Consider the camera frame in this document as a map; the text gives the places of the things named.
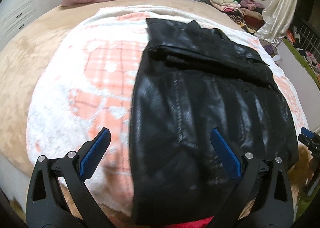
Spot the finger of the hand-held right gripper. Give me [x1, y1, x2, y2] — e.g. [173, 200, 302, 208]
[301, 127, 320, 141]
[297, 135, 320, 149]

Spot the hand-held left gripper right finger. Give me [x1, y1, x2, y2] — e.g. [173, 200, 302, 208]
[210, 128, 297, 228]

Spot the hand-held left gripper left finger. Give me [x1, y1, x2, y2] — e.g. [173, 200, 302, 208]
[25, 128, 112, 228]

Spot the black leather jacket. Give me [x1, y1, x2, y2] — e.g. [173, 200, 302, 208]
[130, 18, 299, 226]

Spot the heap of clothes under curtain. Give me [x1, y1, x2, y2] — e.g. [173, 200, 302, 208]
[262, 42, 283, 61]

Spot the black crate with clothes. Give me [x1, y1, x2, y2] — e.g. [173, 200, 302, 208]
[285, 13, 320, 74]

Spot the pile of folded clothes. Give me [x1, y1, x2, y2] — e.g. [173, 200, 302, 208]
[209, 0, 265, 32]

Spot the red cloth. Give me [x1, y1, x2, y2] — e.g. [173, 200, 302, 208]
[167, 216, 215, 228]

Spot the white and orange fleece blanket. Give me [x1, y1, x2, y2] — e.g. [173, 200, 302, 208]
[26, 5, 309, 216]

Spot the green ledge cover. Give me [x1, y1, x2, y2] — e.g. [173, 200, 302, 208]
[282, 38, 320, 82]

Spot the cream satin curtain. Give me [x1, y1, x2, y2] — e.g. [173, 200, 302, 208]
[254, 0, 302, 44]

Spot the white wardrobe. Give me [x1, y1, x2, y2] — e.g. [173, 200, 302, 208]
[0, 0, 63, 51]

